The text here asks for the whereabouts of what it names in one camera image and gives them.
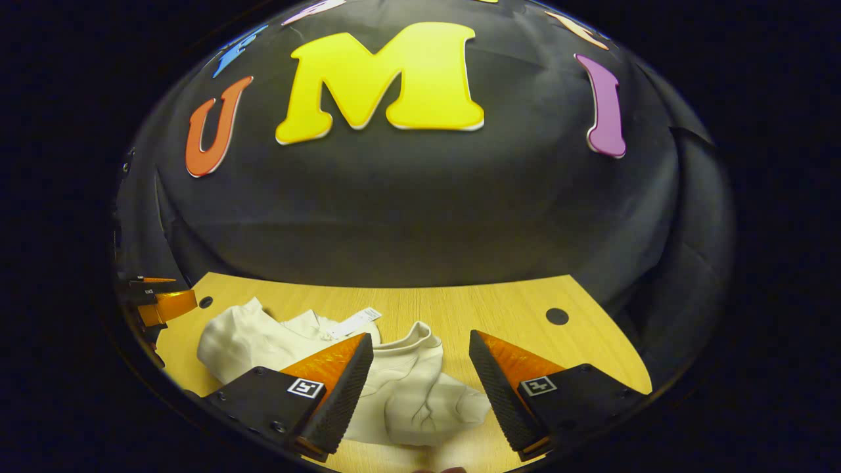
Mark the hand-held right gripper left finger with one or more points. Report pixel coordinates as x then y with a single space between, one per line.
341 407

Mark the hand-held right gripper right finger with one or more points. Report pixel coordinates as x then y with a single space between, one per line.
499 401

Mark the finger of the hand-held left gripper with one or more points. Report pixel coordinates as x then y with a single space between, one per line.
167 305
151 288

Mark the cream sweatshirt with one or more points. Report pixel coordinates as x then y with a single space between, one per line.
407 394

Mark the black backdrop cloth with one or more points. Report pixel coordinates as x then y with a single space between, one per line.
420 210

